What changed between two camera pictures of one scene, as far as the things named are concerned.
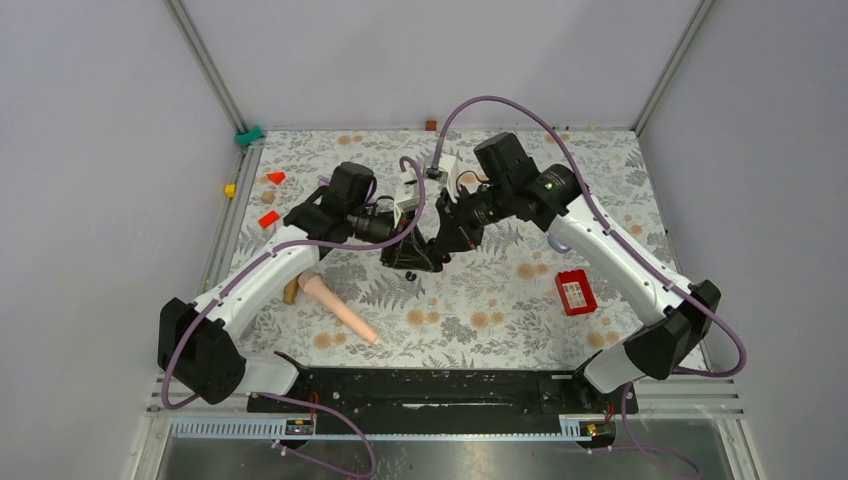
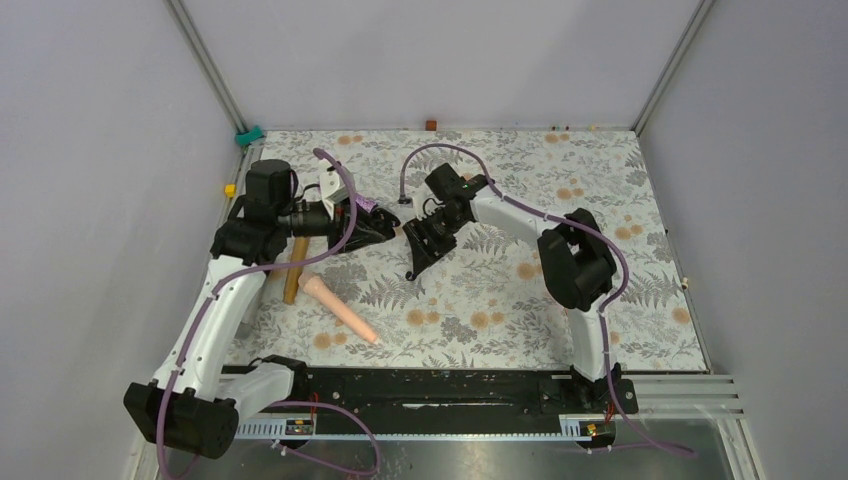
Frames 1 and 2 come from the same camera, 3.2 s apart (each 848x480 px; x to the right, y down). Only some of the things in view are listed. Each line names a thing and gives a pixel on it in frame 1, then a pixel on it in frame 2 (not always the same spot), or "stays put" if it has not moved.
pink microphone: x=312 y=283 stays put
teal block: x=252 y=135 stays put
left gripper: x=410 y=250 -> x=342 y=216
